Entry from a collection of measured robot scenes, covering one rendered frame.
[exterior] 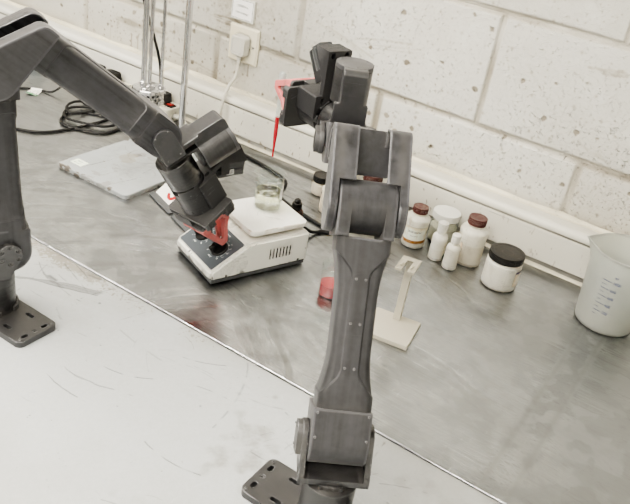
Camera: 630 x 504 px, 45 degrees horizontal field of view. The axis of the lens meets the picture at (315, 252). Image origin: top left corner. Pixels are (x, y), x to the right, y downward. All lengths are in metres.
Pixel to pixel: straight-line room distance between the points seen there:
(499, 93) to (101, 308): 0.86
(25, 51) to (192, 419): 0.52
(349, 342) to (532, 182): 0.82
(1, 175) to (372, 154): 0.51
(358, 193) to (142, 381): 0.45
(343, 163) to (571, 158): 0.78
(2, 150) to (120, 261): 0.36
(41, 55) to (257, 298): 0.53
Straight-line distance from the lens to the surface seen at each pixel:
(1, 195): 1.14
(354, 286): 0.86
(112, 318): 1.24
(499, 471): 1.11
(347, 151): 0.87
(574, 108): 1.54
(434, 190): 1.64
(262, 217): 1.38
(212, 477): 1.00
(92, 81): 1.10
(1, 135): 1.11
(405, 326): 1.30
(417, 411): 1.15
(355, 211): 0.85
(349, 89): 1.13
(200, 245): 1.37
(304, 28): 1.77
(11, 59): 1.05
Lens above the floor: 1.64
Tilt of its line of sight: 30 degrees down
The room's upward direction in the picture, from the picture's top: 10 degrees clockwise
